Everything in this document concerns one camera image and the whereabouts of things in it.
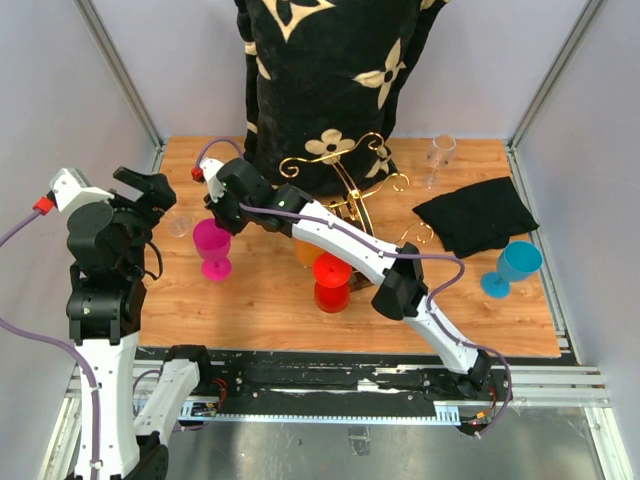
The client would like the magenta wine glass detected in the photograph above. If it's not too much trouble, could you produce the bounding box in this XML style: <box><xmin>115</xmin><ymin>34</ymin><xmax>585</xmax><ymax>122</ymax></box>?
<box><xmin>192</xmin><ymin>218</ymin><xmax>232</xmax><ymax>282</ymax></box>

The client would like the clear wine glass front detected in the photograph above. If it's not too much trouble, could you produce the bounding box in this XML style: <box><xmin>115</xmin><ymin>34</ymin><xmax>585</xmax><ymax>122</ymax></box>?
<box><xmin>165</xmin><ymin>212</ymin><xmax>192</xmax><ymax>238</ymax></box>

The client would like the clear wine glass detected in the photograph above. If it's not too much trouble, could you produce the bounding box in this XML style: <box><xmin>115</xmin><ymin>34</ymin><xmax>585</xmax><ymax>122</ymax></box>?
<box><xmin>165</xmin><ymin>212</ymin><xmax>192</xmax><ymax>238</ymax></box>
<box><xmin>424</xmin><ymin>134</ymin><xmax>457</xmax><ymax>189</ymax></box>

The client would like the orange wine glass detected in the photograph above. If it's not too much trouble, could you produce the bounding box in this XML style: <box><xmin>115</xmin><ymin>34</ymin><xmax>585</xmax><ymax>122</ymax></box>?
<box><xmin>294</xmin><ymin>239</ymin><xmax>324</xmax><ymax>268</ymax></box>

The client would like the red wine glass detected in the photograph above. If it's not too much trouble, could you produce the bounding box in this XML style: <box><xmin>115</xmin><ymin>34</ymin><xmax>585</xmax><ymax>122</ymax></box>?
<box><xmin>312</xmin><ymin>253</ymin><xmax>352</xmax><ymax>313</ymax></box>

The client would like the gold wire wine glass rack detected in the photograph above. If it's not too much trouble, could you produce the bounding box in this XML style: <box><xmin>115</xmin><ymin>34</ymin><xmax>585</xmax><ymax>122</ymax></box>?
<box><xmin>278</xmin><ymin>132</ymin><xmax>435</xmax><ymax>294</ymax></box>

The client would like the blue wine glass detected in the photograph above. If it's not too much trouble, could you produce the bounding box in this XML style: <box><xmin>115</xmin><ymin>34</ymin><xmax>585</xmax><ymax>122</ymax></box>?
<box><xmin>481</xmin><ymin>241</ymin><xmax>543</xmax><ymax>299</ymax></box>

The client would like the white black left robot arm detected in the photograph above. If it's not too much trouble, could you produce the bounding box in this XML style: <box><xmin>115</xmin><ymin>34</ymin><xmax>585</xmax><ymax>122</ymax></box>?
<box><xmin>50</xmin><ymin>167</ymin><xmax>214</xmax><ymax>479</ymax></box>

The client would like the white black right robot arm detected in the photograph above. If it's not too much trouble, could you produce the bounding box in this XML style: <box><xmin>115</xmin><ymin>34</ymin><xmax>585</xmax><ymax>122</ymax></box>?
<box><xmin>198</xmin><ymin>158</ymin><xmax>491</xmax><ymax>400</ymax></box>

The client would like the black floral patterned pillow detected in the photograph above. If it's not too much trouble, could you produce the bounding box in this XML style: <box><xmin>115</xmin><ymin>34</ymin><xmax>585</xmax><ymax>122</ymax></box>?
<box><xmin>236</xmin><ymin>0</ymin><xmax>446</xmax><ymax>197</ymax></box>

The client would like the black folded cloth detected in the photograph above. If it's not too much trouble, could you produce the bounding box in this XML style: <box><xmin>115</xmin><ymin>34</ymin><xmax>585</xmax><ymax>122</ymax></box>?
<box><xmin>413</xmin><ymin>176</ymin><xmax>539</xmax><ymax>259</ymax></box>

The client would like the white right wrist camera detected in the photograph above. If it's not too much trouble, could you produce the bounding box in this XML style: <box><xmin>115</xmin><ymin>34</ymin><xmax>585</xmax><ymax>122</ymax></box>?
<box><xmin>191</xmin><ymin>157</ymin><xmax>226</xmax><ymax>203</ymax></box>

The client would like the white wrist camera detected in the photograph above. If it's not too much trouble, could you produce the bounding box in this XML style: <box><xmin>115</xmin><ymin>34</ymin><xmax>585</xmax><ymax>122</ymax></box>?
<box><xmin>32</xmin><ymin>168</ymin><xmax>115</xmax><ymax>215</ymax></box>
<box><xmin>191</xmin><ymin>157</ymin><xmax>226</xmax><ymax>203</ymax></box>

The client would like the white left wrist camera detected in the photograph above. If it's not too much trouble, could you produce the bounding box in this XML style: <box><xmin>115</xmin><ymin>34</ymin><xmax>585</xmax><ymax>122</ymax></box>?
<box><xmin>32</xmin><ymin>168</ymin><xmax>115</xmax><ymax>215</ymax></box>

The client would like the left aluminium frame post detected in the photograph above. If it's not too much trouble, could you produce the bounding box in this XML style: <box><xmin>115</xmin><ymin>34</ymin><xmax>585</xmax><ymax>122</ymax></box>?
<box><xmin>73</xmin><ymin>0</ymin><xmax>165</xmax><ymax>151</ymax></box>

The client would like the aluminium frame post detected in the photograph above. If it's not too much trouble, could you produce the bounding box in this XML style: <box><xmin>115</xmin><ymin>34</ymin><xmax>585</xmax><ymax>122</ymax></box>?
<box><xmin>507</xmin><ymin>0</ymin><xmax>606</xmax><ymax>146</ymax></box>
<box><xmin>73</xmin><ymin>0</ymin><xmax>165</xmax><ymax>151</ymax></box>

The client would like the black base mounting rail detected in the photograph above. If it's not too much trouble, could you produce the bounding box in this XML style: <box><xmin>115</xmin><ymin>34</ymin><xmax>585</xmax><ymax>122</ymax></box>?
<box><xmin>144</xmin><ymin>344</ymin><xmax>515</xmax><ymax>421</ymax></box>

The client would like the right aluminium frame post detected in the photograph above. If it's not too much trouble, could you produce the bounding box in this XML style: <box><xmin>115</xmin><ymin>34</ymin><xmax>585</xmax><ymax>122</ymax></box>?
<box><xmin>507</xmin><ymin>0</ymin><xmax>606</xmax><ymax>146</ymax></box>

